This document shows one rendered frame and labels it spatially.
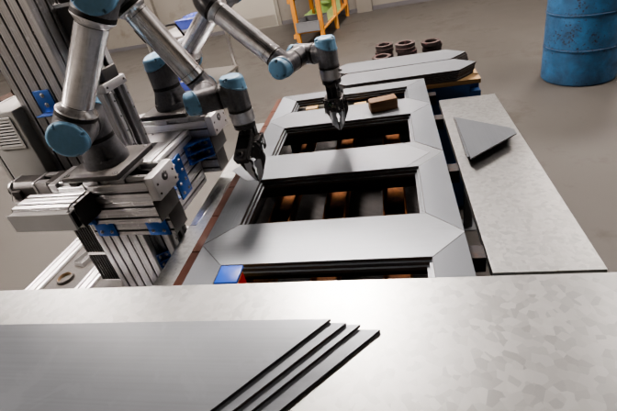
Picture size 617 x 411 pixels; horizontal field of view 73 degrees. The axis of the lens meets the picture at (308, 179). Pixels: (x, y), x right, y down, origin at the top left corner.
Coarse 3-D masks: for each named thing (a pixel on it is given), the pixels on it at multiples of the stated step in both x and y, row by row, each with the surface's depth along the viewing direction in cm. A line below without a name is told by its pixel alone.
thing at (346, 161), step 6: (342, 150) 159; (348, 150) 158; (354, 150) 157; (342, 156) 155; (348, 156) 154; (354, 156) 154; (336, 162) 152; (342, 162) 151; (348, 162) 150; (354, 162) 149; (336, 168) 149; (342, 168) 148; (348, 168) 147; (354, 168) 146
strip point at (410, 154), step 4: (404, 144) 154; (404, 148) 152; (408, 148) 151; (412, 148) 151; (416, 148) 150; (404, 152) 149; (408, 152) 148; (412, 152) 148; (416, 152) 147; (420, 152) 147; (424, 152) 146; (428, 152) 146; (404, 156) 147; (408, 156) 146; (412, 156) 146; (416, 156) 145; (420, 156) 145; (404, 160) 144; (408, 160) 144; (412, 160) 143; (416, 160) 143; (404, 164) 142; (408, 164) 141
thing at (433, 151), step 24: (360, 96) 210; (360, 120) 182; (384, 120) 179; (408, 120) 176; (408, 144) 154; (408, 168) 141; (240, 264) 114; (264, 264) 112; (288, 264) 111; (312, 264) 110; (336, 264) 108; (360, 264) 106; (384, 264) 105; (408, 264) 104; (432, 264) 101
